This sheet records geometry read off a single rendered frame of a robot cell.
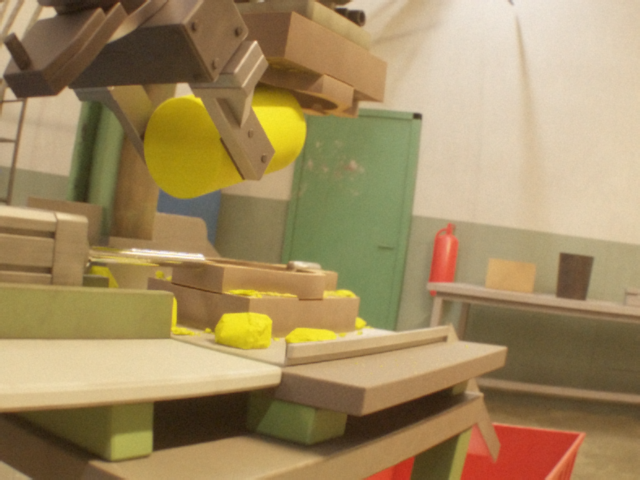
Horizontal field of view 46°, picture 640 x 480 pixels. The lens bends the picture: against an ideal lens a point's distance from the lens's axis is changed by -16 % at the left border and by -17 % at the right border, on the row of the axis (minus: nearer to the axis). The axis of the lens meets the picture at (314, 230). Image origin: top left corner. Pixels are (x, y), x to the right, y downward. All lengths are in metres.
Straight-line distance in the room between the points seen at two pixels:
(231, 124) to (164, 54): 0.08
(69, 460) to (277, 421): 0.16
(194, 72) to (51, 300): 0.16
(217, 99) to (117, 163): 0.23
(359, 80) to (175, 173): 0.18
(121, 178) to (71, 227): 0.27
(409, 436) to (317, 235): 6.15
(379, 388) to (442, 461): 0.27
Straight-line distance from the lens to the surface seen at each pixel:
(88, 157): 0.77
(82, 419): 0.40
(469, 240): 6.29
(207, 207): 7.02
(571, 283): 5.43
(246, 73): 0.50
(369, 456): 0.53
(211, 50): 0.48
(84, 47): 0.45
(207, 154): 0.56
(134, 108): 0.58
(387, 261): 6.46
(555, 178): 6.14
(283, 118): 0.61
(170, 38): 0.47
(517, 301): 5.36
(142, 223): 0.76
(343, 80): 0.66
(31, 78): 0.45
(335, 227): 6.66
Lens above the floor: 1.08
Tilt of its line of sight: level
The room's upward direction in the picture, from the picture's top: 7 degrees clockwise
